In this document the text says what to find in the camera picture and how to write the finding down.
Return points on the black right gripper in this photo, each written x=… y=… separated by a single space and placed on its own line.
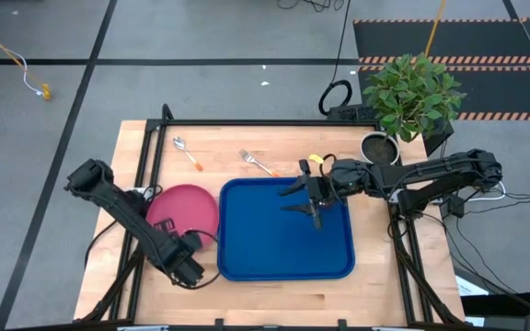
x=322 y=190

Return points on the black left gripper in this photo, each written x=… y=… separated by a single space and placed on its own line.
x=187 y=271

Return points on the blue plastic tray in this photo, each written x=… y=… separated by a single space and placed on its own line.
x=269 y=248

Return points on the pink round plate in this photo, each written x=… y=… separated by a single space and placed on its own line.
x=182 y=207

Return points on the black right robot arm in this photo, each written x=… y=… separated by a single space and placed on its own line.
x=430 y=174

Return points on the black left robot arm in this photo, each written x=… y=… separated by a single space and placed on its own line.
x=127 y=211

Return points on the yellow tag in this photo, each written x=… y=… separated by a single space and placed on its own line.
x=316 y=159

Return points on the white plant pot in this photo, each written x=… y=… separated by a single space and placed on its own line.
x=380 y=149

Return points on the vented black box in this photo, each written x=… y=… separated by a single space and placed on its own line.
x=348 y=112

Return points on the green leafy plant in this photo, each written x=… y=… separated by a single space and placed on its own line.
x=412 y=96

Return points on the plain black box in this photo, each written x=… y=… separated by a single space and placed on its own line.
x=440 y=133

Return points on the black power adapter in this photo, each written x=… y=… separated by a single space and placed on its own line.
x=457 y=207

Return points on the white paper sheet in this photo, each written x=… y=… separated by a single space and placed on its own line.
x=469 y=287

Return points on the black hazard-striped floor mat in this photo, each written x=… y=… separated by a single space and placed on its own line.
x=476 y=41

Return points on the black aluminium table frame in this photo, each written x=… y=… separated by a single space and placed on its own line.
x=265 y=122

